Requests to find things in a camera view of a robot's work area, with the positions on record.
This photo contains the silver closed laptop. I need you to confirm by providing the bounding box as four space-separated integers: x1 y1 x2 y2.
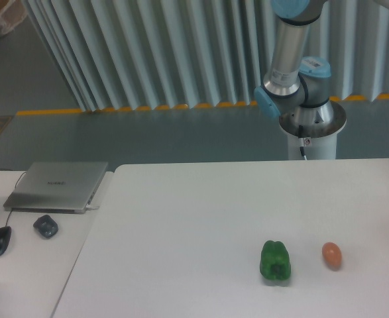
3 162 108 214

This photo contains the dark grey earbud case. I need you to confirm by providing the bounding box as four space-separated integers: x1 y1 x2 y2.
33 215 59 239

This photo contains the brown egg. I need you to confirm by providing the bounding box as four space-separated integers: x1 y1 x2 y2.
321 242 343 268

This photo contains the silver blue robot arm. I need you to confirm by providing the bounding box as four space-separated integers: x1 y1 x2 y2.
254 1 389 139

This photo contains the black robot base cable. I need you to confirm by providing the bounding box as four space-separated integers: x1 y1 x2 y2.
297 125 308 162

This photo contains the brown cardboard box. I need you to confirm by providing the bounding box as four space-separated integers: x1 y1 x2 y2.
0 0 27 37

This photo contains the green bell pepper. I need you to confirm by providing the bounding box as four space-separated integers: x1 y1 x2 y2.
260 240 291 281

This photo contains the black mouse cable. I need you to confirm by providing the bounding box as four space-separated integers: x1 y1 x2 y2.
0 168 28 229

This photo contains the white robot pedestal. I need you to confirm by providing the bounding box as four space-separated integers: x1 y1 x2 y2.
286 133 337 160

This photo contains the white corrugated partition screen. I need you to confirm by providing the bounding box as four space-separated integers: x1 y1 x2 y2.
24 1 389 111

